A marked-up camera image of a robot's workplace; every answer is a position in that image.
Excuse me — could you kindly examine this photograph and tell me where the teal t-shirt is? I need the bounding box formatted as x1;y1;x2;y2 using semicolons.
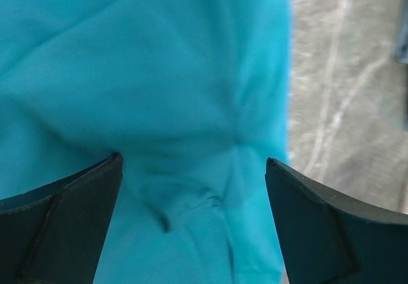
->
1;0;291;283

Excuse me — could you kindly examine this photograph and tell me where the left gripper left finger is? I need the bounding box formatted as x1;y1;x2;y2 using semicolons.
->
1;153;123;284

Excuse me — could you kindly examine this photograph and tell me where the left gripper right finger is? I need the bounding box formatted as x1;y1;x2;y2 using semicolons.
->
265;158;407;283

